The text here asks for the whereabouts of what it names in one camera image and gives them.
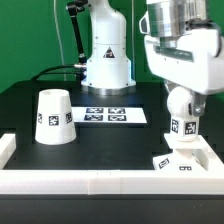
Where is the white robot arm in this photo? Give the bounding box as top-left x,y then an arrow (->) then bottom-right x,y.
82,0 -> 224,116

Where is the white thin cable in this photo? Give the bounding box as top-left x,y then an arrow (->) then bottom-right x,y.
53,0 -> 68,82

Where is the white marker sheet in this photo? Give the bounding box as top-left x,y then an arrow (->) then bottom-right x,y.
72,107 -> 147,124

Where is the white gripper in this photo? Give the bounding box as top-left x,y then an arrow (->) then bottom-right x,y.
144,29 -> 224,117

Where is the white conical lamp shade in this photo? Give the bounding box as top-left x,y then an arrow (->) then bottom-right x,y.
35,89 -> 76,145

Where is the white lamp base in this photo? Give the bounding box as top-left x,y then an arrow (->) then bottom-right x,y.
153,133 -> 208,172

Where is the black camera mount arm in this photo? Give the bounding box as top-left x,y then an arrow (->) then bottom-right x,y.
66,0 -> 88,64

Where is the white U-shaped fence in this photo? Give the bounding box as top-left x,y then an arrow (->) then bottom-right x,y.
0,134 -> 224,195

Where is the black cable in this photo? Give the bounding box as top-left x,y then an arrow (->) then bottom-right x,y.
30,63 -> 88,82

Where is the white lamp bulb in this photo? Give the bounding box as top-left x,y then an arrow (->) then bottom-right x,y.
167,86 -> 199,142

